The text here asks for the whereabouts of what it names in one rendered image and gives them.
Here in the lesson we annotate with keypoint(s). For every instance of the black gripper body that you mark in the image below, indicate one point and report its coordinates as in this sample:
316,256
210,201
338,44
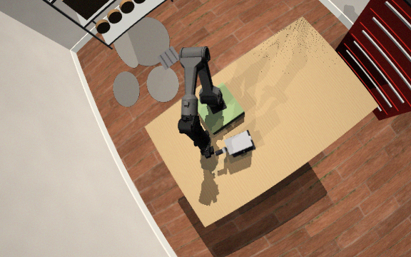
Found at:
204,146

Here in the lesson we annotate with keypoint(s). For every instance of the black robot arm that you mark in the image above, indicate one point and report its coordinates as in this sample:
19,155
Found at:
193,60

